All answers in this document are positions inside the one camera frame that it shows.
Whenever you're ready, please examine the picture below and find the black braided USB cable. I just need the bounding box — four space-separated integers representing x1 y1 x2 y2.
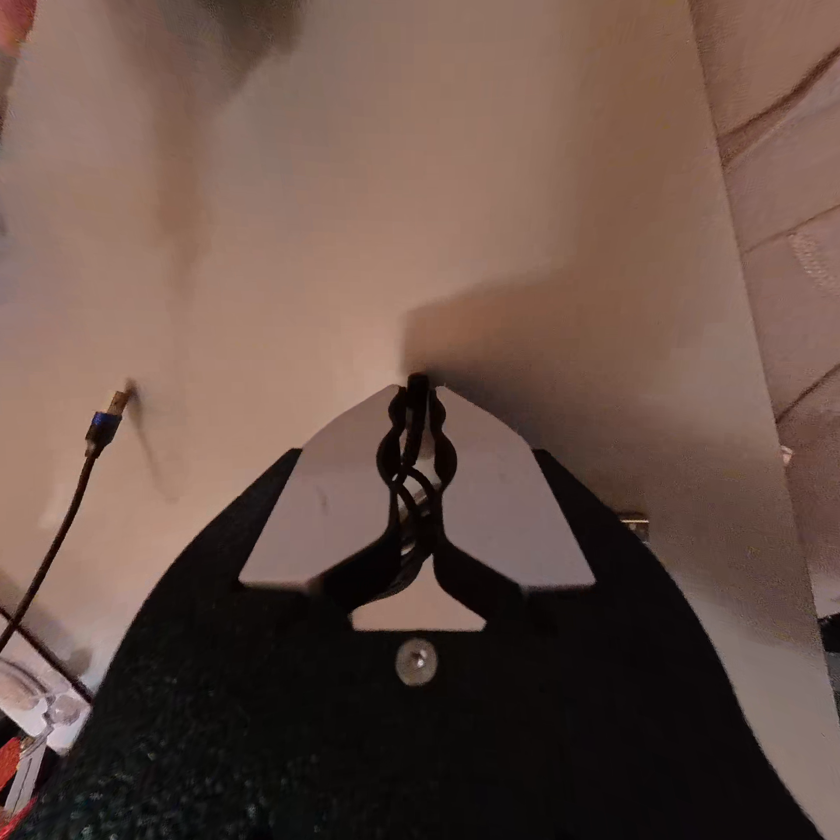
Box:
0 388 132 651

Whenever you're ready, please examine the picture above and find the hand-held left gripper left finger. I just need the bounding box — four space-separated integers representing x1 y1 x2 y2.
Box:
238 385 427 618

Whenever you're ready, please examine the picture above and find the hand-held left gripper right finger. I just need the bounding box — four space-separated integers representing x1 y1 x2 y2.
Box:
420 385 598 623

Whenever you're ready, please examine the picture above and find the white desk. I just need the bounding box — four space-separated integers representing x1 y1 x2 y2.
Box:
0 0 834 788

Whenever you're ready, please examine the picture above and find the red plastic bin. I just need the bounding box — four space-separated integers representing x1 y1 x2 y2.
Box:
0 735 27 795

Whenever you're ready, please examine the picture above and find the clear plastic tray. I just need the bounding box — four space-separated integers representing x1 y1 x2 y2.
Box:
0 656 93 818

